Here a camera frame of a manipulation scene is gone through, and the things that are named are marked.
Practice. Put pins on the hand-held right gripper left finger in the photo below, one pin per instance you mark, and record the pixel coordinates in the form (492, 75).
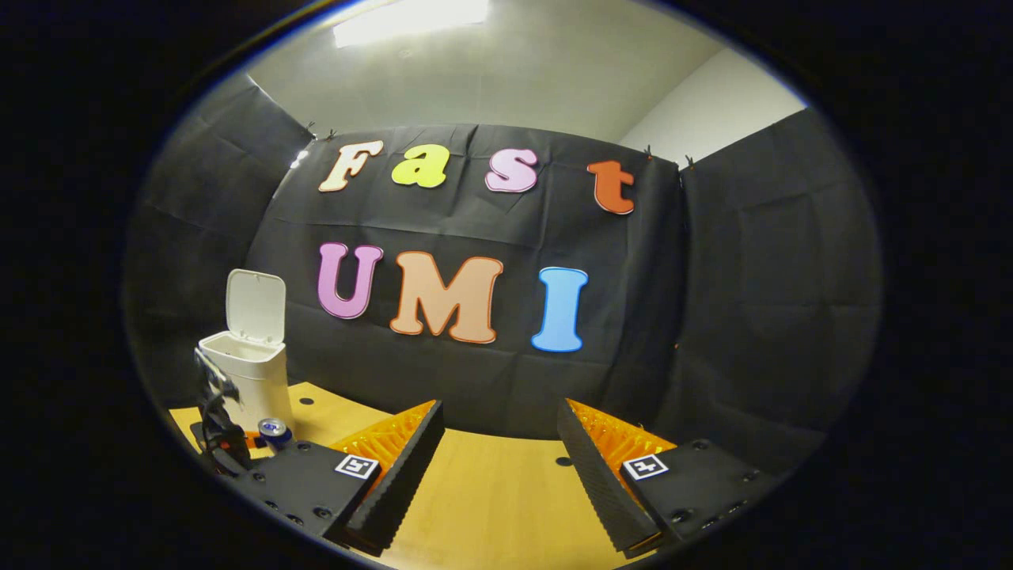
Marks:
(404, 483)

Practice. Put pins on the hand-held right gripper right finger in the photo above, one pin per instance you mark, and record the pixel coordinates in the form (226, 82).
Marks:
(597, 483)

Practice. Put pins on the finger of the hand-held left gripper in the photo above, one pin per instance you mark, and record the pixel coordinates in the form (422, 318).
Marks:
(252, 440)

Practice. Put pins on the blue pop can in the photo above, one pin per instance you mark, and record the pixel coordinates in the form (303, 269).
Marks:
(274, 434)

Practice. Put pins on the white desktop garbage bin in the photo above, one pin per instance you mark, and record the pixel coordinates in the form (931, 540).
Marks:
(253, 380)

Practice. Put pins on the black backdrop cloth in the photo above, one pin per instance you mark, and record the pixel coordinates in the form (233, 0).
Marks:
(712, 317)

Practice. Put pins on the ceiling light panel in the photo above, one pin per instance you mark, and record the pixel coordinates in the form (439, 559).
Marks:
(411, 20)

